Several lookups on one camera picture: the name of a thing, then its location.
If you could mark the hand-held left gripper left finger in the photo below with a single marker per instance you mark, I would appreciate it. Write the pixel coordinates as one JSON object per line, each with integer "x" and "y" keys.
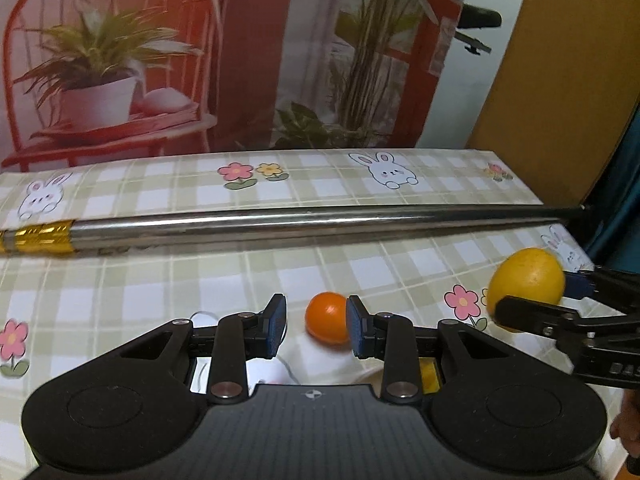
{"x": 275, "y": 327}

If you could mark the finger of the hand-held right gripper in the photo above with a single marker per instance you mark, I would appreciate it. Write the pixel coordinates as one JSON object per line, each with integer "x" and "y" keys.
{"x": 540, "y": 315}
{"x": 575, "y": 284}

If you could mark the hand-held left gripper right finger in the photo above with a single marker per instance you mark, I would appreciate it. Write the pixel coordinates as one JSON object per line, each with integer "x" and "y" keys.
{"x": 357, "y": 327}

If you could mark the small orange mandarin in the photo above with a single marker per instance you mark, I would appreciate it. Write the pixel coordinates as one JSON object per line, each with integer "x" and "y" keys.
{"x": 325, "y": 317}

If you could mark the yellow lemon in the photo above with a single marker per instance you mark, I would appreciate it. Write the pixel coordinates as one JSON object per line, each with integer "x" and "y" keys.
{"x": 429, "y": 376}
{"x": 527, "y": 277}

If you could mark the beige round plate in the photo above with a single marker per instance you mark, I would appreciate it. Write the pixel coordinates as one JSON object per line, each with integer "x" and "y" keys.
{"x": 367, "y": 377}

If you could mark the person's right hand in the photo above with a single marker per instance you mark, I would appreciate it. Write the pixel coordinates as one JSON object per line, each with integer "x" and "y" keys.
{"x": 627, "y": 425}

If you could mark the teal cloth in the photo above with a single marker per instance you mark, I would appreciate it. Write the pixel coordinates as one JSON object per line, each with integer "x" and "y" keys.
{"x": 620, "y": 200}

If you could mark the telescopic metal pole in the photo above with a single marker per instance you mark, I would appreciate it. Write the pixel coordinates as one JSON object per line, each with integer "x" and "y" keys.
{"x": 250, "y": 227}

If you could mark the checked bunny print tablecloth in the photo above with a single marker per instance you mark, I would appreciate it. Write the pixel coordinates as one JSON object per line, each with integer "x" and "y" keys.
{"x": 150, "y": 285}

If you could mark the wooden board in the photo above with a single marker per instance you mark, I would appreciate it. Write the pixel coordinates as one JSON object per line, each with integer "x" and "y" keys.
{"x": 560, "y": 85}

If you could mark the printed room scene backdrop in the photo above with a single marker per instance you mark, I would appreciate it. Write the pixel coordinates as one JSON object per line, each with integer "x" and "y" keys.
{"x": 225, "y": 60}

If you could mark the black exercise bike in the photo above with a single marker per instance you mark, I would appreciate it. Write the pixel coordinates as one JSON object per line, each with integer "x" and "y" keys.
{"x": 475, "y": 20}

